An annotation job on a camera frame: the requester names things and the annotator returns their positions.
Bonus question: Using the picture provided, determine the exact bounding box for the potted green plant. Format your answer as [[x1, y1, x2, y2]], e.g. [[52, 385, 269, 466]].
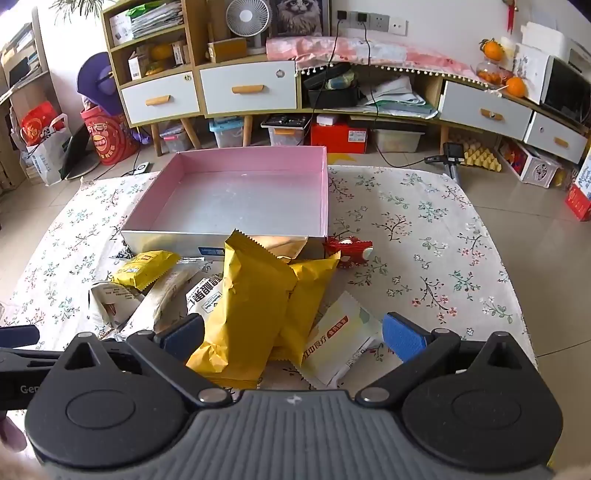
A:
[[50, 0, 108, 16]]

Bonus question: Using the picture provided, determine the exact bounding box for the cream white snack packet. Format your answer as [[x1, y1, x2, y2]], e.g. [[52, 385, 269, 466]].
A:
[[88, 281, 145, 334]]

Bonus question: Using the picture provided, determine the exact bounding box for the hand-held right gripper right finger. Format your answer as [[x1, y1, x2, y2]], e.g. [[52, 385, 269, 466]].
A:
[[355, 312, 527, 402]]

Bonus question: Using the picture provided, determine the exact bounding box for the wooden box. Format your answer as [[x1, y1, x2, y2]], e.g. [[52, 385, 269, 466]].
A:
[[207, 38, 248, 64]]

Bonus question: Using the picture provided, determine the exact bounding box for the wall socket row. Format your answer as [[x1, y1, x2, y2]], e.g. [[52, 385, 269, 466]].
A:
[[335, 9, 410, 36]]

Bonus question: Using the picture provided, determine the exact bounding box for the black bag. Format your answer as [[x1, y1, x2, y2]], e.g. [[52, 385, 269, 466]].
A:
[[304, 65, 363, 110]]

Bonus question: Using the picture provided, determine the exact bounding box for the large yellow snack packet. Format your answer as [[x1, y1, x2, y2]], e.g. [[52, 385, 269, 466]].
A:
[[274, 257, 341, 361], [187, 229, 297, 385]]

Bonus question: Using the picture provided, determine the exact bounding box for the black power cable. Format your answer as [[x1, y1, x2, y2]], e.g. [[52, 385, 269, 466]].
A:
[[361, 21, 428, 168], [314, 17, 345, 121]]

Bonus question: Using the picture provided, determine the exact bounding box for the black laptop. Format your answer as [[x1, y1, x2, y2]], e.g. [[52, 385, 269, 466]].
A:
[[59, 124, 100, 181]]

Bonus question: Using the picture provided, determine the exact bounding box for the clear bin blue lid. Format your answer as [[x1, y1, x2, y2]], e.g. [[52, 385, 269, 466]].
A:
[[208, 117, 246, 149]]

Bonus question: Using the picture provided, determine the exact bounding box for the purple plush toy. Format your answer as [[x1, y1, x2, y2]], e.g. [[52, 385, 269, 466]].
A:
[[76, 52, 123, 117]]

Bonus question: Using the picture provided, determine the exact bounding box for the person's left hand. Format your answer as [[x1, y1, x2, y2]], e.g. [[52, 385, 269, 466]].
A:
[[0, 413, 29, 455]]

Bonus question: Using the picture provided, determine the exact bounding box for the clear wafer packet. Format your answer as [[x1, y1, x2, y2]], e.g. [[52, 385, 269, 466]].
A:
[[117, 262, 206, 334]]

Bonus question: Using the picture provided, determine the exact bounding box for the yellow egg tray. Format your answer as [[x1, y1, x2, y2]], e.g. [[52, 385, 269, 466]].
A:
[[462, 148, 502, 173]]

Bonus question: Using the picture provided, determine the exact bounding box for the small yellow snack packet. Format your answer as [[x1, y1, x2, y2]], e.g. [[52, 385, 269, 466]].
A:
[[112, 250, 182, 292]]

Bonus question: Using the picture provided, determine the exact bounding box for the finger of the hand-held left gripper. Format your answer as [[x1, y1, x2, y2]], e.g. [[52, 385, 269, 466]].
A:
[[0, 325, 40, 348]]

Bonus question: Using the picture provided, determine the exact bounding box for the red candy packet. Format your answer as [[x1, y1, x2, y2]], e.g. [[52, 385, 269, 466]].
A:
[[323, 235, 373, 269]]

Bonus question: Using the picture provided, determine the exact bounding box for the pink tasselled cloth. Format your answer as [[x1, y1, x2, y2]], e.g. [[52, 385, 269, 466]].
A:
[[266, 36, 505, 89]]

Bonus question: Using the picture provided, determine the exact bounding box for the black handheld device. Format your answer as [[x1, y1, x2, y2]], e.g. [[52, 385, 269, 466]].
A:
[[424, 142, 465, 182]]

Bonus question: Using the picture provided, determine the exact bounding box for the red patterned bag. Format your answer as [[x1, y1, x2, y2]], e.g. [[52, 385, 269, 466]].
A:
[[80, 105, 140, 166]]

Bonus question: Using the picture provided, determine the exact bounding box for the wooden tv cabinet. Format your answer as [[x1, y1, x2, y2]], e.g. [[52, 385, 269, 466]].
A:
[[100, 0, 591, 165]]

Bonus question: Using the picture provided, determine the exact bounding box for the white packet red label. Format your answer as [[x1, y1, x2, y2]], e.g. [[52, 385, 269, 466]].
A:
[[299, 291, 385, 389]]

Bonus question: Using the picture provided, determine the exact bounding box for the stack of papers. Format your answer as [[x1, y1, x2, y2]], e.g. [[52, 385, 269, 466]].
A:
[[130, 1, 184, 38]]

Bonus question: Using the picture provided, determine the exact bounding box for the white patterned box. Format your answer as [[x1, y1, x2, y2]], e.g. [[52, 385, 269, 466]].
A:
[[501, 138, 562, 189]]

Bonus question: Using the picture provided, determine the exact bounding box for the blue white red carton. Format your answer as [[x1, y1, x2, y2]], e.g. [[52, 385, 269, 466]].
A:
[[565, 148, 591, 222]]

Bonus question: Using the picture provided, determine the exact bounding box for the white microwave oven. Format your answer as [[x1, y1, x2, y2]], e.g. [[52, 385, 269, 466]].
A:
[[540, 56, 591, 123]]

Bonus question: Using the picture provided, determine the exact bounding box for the pink cardboard box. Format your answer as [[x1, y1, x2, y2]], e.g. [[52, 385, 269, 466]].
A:
[[121, 147, 329, 259]]

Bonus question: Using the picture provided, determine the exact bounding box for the white printed box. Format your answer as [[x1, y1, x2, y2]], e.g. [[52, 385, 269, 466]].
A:
[[512, 44, 550, 105]]

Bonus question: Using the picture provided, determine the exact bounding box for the floral tablecloth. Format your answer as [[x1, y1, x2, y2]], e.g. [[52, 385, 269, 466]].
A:
[[0, 164, 539, 416]]

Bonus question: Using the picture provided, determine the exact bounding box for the red box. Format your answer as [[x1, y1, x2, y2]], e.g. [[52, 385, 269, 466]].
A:
[[310, 121, 369, 154]]

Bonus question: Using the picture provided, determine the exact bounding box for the clear storage bin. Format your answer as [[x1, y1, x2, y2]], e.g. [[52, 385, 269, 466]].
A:
[[159, 122, 190, 153]]

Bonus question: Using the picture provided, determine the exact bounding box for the clear bin black lid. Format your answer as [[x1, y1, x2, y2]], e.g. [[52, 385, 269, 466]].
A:
[[260, 114, 313, 148]]

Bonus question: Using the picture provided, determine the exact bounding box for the pile of white papers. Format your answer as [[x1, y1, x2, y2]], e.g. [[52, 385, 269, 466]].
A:
[[362, 76, 440, 120]]

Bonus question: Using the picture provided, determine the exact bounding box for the white foam box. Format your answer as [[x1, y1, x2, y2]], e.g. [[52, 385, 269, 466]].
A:
[[521, 22, 574, 59]]

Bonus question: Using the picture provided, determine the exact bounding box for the white drawer orange handle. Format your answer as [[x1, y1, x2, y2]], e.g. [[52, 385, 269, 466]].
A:
[[438, 80, 534, 136], [198, 61, 299, 116], [120, 71, 202, 127], [523, 112, 588, 165]]

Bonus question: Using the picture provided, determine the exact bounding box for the small white box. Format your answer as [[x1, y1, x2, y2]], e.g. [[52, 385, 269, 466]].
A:
[[127, 52, 150, 80]]

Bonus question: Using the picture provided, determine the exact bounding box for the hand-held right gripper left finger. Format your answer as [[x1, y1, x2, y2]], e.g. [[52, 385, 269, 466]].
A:
[[60, 313, 234, 409]]

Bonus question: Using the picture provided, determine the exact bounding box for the white red shopping bag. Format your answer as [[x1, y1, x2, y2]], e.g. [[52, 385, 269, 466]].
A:
[[20, 102, 73, 186]]

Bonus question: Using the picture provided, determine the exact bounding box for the small white desk fan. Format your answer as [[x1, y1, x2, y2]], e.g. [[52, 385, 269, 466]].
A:
[[226, 0, 271, 49]]

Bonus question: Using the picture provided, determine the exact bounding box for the framed cat picture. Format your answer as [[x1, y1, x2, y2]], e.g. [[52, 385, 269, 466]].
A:
[[269, 0, 331, 38]]

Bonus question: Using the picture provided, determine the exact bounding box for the white storage bin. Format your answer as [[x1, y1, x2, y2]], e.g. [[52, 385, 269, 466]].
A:
[[371, 129, 426, 153]]

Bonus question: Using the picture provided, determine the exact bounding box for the glass jar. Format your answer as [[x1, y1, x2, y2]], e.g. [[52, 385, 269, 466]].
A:
[[475, 60, 513, 86]]

